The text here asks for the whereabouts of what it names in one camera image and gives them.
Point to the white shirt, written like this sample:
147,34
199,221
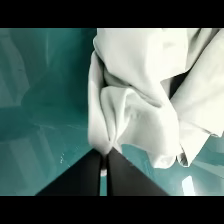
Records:
146,96

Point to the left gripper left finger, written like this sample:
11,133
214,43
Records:
81,180

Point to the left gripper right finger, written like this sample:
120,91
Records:
128,180

